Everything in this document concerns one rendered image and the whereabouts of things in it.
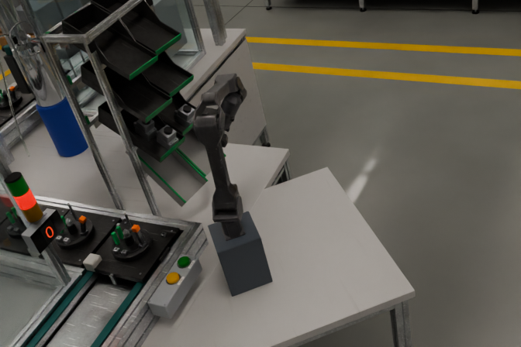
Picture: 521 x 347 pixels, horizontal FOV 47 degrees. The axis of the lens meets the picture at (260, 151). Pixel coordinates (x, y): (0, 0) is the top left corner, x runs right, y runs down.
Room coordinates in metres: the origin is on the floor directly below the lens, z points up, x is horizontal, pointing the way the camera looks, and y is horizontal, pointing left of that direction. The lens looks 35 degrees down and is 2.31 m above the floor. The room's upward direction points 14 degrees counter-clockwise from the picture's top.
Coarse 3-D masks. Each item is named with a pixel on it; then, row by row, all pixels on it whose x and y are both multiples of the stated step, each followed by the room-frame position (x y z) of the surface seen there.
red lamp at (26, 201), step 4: (28, 192) 1.45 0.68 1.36; (20, 196) 1.44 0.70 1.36; (24, 196) 1.44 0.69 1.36; (28, 196) 1.44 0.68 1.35; (32, 196) 1.45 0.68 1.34; (16, 200) 1.44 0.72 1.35; (20, 200) 1.43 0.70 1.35; (24, 200) 1.43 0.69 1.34; (28, 200) 1.44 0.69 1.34; (32, 200) 1.45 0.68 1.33; (20, 204) 1.43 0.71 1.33; (24, 204) 1.43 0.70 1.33; (28, 204) 1.44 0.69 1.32; (32, 204) 1.44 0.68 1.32; (20, 208) 1.44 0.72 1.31; (24, 208) 1.43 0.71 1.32; (28, 208) 1.43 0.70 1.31
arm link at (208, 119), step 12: (204, 120) 1.45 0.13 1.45; (216, 120) 1.45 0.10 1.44; (204, 132) 1.44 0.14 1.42; (216, 132) 1.43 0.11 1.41; (204, 144) 1.44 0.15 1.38; (216, 144) 1.43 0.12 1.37; (216, 156) 1.43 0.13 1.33; (216, 168) 1.43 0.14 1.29; (216, 180) 1.42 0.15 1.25; (228, 180) 1.43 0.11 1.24; (216, 192) 1.42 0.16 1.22; (228, 192) 1.41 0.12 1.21; (216, 204) 1.41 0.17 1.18; (228, 204) 1.40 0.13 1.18
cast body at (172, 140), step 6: (168, 126) 1.77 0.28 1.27; (156, 132) 1.80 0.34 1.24; (162, 132) 1.75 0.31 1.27; (168, 132) 1.74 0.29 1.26; (174, 132) 1.75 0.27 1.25; (162, 138) 1.75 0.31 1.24; (168, 138) 1.73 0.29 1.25; (174, 138) 1.76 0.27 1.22; (162, 144) 1.76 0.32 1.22; (168, 144) 1.73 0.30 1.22; (174, 144) 1.75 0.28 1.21
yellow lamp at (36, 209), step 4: (36, 204) 1.45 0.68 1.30; (32, 208) 1.44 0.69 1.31; (36, 208) 1.45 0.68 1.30; (40, 208) 1.47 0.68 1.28; (24, 212) 1.44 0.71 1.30; (28, 212) 1.43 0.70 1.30; (32, 212) 1.43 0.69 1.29; (36, 212) 1.44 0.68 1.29; (40, 212) 1.45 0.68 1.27; (28, 216) 1.43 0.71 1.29; (32, 216) 1.43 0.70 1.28; (36, 216) 1.44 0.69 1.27; (40, 216) 1.45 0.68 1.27; (28, 220) 1.44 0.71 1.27; (32, 220) 1.43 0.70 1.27; (36, 220) 1.44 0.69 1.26
